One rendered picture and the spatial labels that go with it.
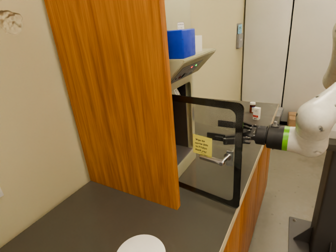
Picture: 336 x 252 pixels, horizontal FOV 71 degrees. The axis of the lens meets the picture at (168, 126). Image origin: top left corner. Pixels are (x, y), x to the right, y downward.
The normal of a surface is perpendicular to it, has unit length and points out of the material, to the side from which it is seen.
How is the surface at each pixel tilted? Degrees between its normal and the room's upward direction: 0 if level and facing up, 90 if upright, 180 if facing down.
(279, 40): 90
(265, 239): 0
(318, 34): 90
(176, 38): 90
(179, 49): 90
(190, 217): 0
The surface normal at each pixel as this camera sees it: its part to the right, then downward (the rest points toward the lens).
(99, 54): -0.49, 0.38
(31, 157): 0.87, 0.13
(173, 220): -0.08, -0.91
